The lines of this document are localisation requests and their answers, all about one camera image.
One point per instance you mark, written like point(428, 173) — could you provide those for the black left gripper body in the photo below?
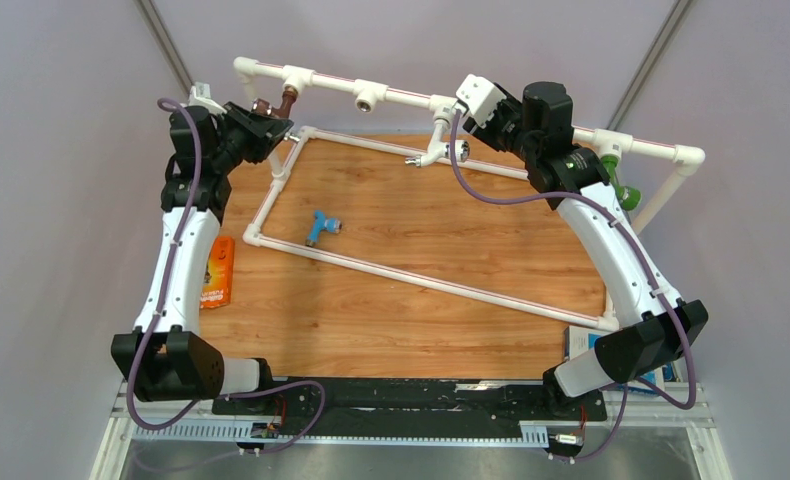
point(240, 139)

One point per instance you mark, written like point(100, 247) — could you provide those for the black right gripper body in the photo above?
point(502, 132)

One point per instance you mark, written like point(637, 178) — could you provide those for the brown water faucet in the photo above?
point(283, 110)

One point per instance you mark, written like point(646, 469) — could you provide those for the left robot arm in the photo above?
point(164, 357)

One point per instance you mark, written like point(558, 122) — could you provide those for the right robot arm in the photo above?
point(656, 325)

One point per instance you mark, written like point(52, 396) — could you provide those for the white water faucet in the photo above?
point(439, 147)

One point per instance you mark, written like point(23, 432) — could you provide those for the blue water faucet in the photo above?
point(322, 223)

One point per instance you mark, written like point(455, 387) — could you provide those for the green water faucet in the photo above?
point(628, 197)

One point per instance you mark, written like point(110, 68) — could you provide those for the orange razor package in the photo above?
point(218, 279)

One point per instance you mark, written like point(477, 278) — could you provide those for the blue white box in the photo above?
point(578, 340)

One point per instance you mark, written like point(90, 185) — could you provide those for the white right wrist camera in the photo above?
point(478, 98)

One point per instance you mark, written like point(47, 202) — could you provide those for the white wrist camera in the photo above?
point(478, 98)
point(200, 95)

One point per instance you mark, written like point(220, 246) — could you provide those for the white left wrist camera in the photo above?
point(200, 95)

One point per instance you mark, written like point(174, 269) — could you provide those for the white PVC pipe frame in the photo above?
point(417, 239)

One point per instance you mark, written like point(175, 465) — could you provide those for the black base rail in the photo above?
point(412, 407)

